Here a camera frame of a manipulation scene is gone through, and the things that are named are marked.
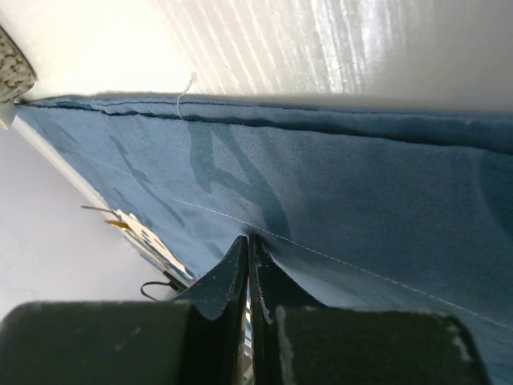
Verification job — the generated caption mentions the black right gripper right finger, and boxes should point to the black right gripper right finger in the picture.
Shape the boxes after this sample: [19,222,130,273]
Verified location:
[248,235,490,384]

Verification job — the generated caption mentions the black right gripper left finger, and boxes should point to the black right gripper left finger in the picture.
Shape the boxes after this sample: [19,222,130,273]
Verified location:
[1,236,248,384]

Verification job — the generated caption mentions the blue bear print cloth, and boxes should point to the blue bear print cloth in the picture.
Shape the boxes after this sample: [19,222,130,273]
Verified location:
[18,97,512,384]

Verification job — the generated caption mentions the cream round plate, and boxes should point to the cream round plate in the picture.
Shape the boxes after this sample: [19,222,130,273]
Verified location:
[0,101,16,130]

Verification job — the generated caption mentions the gold spoon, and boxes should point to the gold spoon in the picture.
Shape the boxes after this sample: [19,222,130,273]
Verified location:
[104,220,131,231]

